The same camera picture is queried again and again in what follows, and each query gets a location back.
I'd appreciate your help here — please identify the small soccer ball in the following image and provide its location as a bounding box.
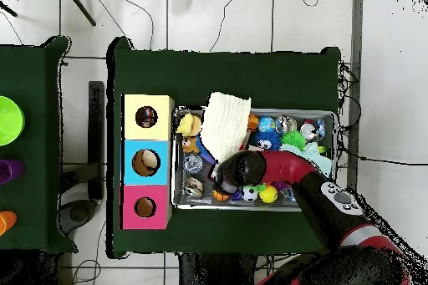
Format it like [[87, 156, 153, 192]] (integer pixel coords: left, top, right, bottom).
[[241, 186, 259, 203]]

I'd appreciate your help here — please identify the orange cup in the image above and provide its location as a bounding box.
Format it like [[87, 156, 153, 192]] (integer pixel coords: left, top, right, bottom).
[[0, 211, 18, 237]]

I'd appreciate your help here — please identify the black tripod leg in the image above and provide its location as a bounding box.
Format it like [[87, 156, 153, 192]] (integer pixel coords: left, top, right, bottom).
[[0, 1, 18, 18], [61, 0, 97, 28]]

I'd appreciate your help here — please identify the black upright panel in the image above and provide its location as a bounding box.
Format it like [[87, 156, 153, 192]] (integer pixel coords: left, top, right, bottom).
[[87, 80, 105, 201]]

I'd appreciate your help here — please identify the yellow plush duck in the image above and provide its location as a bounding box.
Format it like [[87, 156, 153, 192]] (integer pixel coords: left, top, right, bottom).
[[176, 112, 202, 138]]

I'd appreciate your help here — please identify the thin black floor cable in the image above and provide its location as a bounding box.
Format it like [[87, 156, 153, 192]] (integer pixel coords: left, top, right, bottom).
[[337, 150, 428, 167]]

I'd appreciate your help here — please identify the cream waffle cloth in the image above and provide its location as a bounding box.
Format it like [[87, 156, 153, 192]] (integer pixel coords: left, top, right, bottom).
[[200, 91, 252, 165]]

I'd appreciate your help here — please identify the yellow ball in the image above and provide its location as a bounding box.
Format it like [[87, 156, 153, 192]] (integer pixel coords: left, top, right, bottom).
[[258, 184, 279, 205]]

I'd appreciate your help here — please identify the lime green bowl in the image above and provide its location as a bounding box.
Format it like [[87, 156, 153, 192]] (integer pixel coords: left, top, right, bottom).
[[0, 95, 26, 147]]

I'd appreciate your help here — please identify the globe print ball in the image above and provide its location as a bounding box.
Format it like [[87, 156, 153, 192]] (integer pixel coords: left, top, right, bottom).
[[256, 116, 276, 134]]

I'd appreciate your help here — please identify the colourful patterned cloth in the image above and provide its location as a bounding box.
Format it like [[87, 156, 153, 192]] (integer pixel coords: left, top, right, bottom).
[[135, 106, 158, 128]]

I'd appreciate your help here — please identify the mint waffle cloth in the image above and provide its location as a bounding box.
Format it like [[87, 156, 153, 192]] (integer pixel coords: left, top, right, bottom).
[[279, 142, 334, 176]]

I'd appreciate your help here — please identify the green spiky ball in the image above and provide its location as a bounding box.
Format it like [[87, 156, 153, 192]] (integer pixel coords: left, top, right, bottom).
[[280, 130, 308, 150]]

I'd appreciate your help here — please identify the wooden box with three holes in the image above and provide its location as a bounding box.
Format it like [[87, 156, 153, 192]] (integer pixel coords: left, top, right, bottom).
[[119, 93, 176, 231]]

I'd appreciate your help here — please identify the purple cup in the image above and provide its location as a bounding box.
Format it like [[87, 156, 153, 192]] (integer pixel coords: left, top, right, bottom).
[[0, 159, 26, 185]]

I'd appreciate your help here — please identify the orange basketball toy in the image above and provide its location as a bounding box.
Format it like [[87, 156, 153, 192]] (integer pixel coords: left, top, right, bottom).
[[211, 189, 232, 202]]

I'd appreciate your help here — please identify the dark green side table cloth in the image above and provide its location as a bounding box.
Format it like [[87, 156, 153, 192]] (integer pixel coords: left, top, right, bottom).
[[0, 36, 79, 253]]

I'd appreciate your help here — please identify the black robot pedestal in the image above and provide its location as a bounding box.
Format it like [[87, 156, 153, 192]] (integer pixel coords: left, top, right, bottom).
[[178, 252, 258, 285]]

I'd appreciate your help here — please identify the grey rounded stand base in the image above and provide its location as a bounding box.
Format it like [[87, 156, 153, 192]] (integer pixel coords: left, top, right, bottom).
[[58, 199, 99, 236]]

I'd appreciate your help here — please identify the blue spiky ball with eyes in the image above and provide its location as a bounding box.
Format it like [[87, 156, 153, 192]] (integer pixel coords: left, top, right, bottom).
[[248, 130, 282, 152]]

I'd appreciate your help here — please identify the shallow mesh bin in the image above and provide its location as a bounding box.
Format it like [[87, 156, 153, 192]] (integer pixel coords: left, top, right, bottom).
[[170, 105, 338, 213]]

